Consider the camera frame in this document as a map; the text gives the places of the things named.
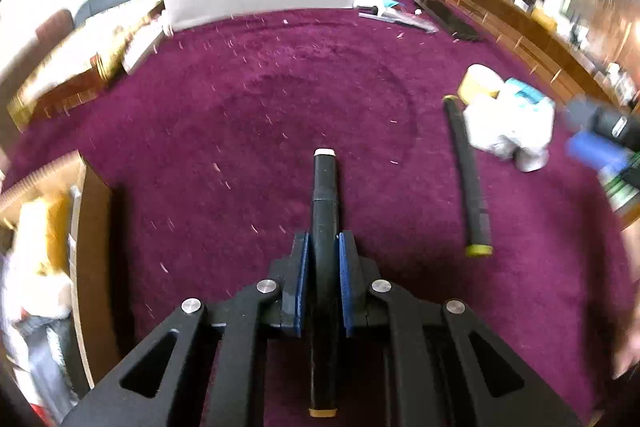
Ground wooden sideboard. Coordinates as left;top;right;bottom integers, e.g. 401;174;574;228
400;0;640;118

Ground yellow packet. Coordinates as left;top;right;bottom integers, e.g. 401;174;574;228
20;197;71;275

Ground clear flat packet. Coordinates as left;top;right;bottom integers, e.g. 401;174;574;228
372;4;441;34

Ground person's right forearm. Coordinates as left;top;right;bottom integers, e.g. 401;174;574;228
612;227;640;380

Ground white spray bottle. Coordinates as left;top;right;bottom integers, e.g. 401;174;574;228
0;252;73;323

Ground teal white package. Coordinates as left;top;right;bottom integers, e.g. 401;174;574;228
497;77;557;118

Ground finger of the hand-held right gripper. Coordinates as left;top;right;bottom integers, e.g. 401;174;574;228
562;99;640;175

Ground black marker yellow caps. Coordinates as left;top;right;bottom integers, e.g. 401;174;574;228
442;94;494;258
307;148;342;419

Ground green capped marker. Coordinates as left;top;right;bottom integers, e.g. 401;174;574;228
600;167;640;212

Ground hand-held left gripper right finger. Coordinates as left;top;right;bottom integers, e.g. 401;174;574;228
339;231;583;427

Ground black pouch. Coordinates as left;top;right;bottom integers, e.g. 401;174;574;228
10;314;76;408

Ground gold brown box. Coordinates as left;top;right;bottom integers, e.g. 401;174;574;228
7;2;166;132

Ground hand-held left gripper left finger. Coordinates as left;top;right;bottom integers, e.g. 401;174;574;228
60;231;312;427

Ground crumpled white paper wrapper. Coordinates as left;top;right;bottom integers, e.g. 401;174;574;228
462;99;521;158

